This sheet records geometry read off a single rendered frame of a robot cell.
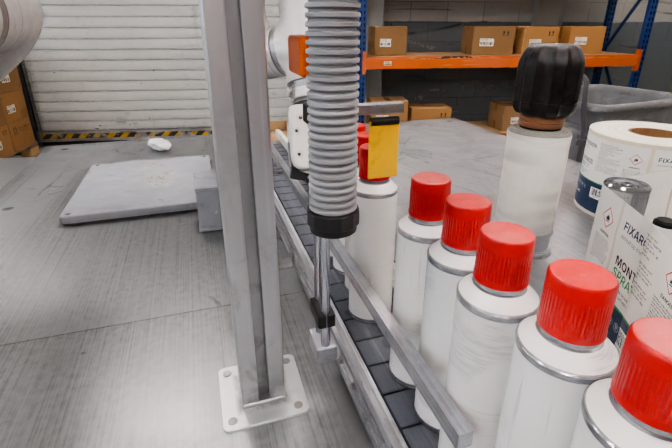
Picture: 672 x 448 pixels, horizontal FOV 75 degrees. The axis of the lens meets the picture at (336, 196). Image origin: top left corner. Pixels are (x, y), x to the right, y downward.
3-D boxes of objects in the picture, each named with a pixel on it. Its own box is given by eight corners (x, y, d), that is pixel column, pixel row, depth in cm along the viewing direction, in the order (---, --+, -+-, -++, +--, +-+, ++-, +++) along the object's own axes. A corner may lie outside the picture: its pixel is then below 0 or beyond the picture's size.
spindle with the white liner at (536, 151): (564, 253, 66) (610, 43, 55) (514, 262, 63) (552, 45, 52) (523, 228, 74) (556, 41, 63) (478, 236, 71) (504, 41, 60)
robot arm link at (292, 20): (271, 84, 66) (326, 72, 62) (262, -5, 65) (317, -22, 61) (299, 91, 73) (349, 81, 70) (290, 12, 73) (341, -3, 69)
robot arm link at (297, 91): (289, 77, 62) (292, 98, 62) (348, 75, 65) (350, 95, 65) (280, 90, 70) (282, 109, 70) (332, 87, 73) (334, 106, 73)
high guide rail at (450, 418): (473, 446, 28) (476, 430, 28) (457, 451, 28) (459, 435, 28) (252, 119, 124) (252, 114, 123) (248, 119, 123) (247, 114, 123)
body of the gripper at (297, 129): (287, 93, 63) (296, 171, 63) (354, 90, 65) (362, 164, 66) (279, 103, 70) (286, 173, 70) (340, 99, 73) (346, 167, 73)
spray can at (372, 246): (397, 321, 51) (407, 151, 43) (353, 326, 50) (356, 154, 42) (384, 295, 56) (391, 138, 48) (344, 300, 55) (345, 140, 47)
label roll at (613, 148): (555, 189, 91) (569, 120, 85) (652, 190, 91) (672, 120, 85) (610, 233, 72) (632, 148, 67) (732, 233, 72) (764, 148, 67)
